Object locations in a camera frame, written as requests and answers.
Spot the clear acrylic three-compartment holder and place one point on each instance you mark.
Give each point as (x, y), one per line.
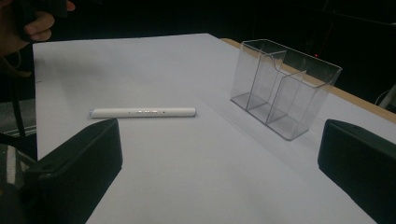
(281, 93)

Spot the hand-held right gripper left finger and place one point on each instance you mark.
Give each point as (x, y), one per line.
(77, 168)

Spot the white pen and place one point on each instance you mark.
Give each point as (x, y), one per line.
(143, 112)

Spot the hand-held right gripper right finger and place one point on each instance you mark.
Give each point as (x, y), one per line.
(361, 168)

